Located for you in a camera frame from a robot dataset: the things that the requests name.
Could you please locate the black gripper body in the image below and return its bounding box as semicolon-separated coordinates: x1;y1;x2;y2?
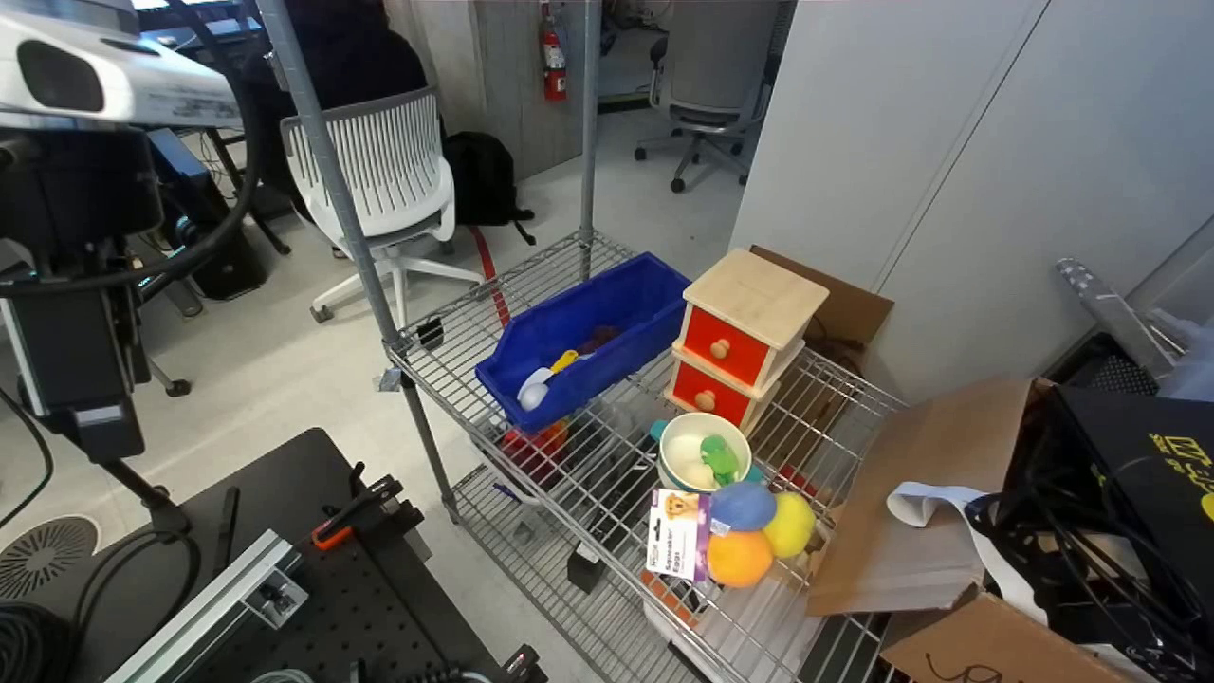
0;127;168;289

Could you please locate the colourful toy pile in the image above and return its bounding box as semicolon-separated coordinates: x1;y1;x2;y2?
641;477;825;596

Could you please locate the blue plastic crate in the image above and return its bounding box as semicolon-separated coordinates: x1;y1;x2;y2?
471;248;696;435

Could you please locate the small white toy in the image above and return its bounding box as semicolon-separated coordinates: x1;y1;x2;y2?
665;424;715;486

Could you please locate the small green toy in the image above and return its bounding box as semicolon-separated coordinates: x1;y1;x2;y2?
699;433;742;486

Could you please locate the grey folding stand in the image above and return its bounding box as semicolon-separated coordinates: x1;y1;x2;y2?
124;261;205;399

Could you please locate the blue black equipment cart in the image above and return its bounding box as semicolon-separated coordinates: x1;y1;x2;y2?
124;0;299;300

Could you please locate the grey perforated round disc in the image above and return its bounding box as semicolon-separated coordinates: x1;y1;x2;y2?
0;514;104;609

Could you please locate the aluminium extrusion bar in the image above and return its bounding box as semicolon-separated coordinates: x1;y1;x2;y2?
106;528;311;683

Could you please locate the white mesh office chair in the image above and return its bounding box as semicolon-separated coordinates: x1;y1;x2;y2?
278;85;490;326

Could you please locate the black work table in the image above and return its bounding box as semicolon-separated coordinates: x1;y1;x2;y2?
74;424;545;683

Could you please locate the red plastic item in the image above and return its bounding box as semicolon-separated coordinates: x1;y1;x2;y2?
496;418;577;491

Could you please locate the red fire extinguisher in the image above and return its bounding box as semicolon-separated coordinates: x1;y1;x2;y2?
536;0;573;106

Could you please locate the small black block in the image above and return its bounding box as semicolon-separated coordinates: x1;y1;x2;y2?
564;543;607;596

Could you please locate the white bowl with green rim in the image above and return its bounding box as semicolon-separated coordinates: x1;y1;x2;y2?
653;409;759;498

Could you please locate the orange white small package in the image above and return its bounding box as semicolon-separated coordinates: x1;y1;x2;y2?
638;571;705;634

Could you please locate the grey office chair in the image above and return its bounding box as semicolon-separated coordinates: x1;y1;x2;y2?
629;0;773;196

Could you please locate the wooden box with red drawers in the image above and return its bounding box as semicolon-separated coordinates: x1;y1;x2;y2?
665;248;831;433

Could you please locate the flat brown cardboard sheet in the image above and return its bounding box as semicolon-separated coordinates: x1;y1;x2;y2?
748;244;895;377

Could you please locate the brown cardboard box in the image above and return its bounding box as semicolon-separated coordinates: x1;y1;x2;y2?
807;371;1141;683

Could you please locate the silver perforated metal bar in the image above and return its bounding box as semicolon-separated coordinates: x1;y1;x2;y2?
1055;258;1190;377

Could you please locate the black box with yellow print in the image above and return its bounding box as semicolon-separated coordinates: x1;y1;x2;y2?
1060;377;1214;611

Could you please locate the thin black cable loop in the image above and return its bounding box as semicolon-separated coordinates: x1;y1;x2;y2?
0;392;56;528

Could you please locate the black articulated camera stand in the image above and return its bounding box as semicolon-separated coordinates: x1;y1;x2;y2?
90;449;203;547

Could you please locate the black coiled cable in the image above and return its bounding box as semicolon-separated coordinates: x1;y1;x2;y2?
0;602;80;683

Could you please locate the black clamp with orange handle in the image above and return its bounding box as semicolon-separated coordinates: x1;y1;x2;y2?
309;471;430;560

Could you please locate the red strap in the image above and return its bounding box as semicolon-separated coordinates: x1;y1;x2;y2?
468;224;515;332

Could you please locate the white brush with yellow handle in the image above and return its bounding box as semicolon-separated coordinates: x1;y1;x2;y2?
512;345;600;414

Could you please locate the metal wire shelf rack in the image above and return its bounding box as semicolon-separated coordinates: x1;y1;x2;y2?
259;0;914;683

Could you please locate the white cloth strap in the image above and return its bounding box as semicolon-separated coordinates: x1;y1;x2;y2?
883;477;1055;630

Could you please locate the black cable bundle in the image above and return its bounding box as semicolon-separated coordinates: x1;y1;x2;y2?
965;392;1214;676

